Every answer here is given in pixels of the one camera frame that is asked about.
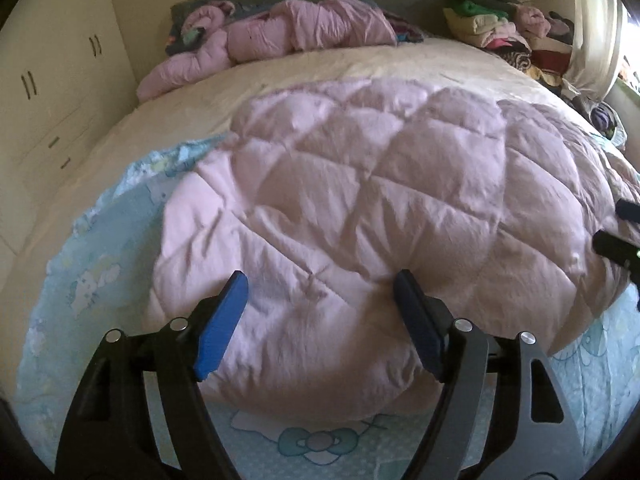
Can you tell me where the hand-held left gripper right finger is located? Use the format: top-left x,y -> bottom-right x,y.
392,269 -> 586,480

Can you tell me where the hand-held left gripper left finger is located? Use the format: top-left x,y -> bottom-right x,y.
54,270 -> 249,480

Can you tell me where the pink quilted comforter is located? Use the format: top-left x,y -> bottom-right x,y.
142,77 -> 640,423

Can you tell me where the pile of folded clothes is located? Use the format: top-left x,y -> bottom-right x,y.
442,0 -> 628,141

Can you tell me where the blue cartoon printed blanket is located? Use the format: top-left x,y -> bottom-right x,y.
15,132 -> 640,480

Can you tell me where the cream curtain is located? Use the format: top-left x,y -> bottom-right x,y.
562,0 -> 631,101

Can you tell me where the bed with beige bedspread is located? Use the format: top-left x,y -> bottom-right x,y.
0,40 -> 621,411

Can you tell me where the crumpled pink quilt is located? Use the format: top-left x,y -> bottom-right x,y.
136,0 -> 401,103

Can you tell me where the cream wardrobe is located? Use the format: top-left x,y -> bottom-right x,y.
0,0 -> 141,261

